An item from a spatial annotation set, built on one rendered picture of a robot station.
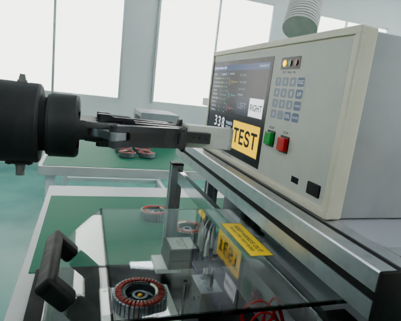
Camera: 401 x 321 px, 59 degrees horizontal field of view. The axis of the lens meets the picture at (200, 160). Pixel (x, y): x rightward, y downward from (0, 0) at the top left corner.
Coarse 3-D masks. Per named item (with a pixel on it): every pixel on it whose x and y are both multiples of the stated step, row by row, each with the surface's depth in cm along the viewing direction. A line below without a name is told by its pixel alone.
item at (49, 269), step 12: (48, 240) 39; (60, 240) 39; (48, 252) 36; (60, 252) 36; (72, 252) 40; (48, 264) 33; (48, 276) 31; (36, 288) 30; (48, 288) 31; (60, 288) 31; (72, 288) 33; (48, 300) 31; (60, 300) 31; (72, 300) 32
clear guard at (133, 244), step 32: (96, 224) 44; (128, 224) 44; (160, 224) 45; (192, 224) 46; (256, 224) 49; (96, 256) 37; (128, 256) 36; (160, 256) 37; (192, 256) 37; (224, 256) 38; (256, 256) 39; (288, 256) 40; (96, 288) 31; (128, 288) 30; (160, 288) 31; (192, 288) 32; (224, 288) 32; (256, 288) 33; (288, 288) 33; (320, 288) 34; (64, 320) 30; (96, 320) 27; (128, 320) 26; (160, 320) 27
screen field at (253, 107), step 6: (240, 102) 61; (246, 102) 59; (252, 102) 57; (258, 102) 55; (240, 108) 61; (246, 108) 59; (252, 108) 57; (258, 108) 55; (240, 114) 61; (246, 114) 58; (252, 114) 57; (258, 114) 54
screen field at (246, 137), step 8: (232, 128) 64; (240, 128) 61; (248, 128) 58; (256, 128) 55; (240, 136) 60; (248, 136) 57; (256, 136) 55; (232, 144) 63; (240, 144) 60; (248, 144) 57; (256, 144) 55; (248, 152) 57; (256, 152) 55
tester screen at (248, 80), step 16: (240, 64) 62; (256, 64) 56; (224, 80) 69; (240, 80) 62; (256, 80) 56; (224, 96) 68; (240, 96) 61; (256, 96) 56; (224, 112) 68; (256, 160) 55
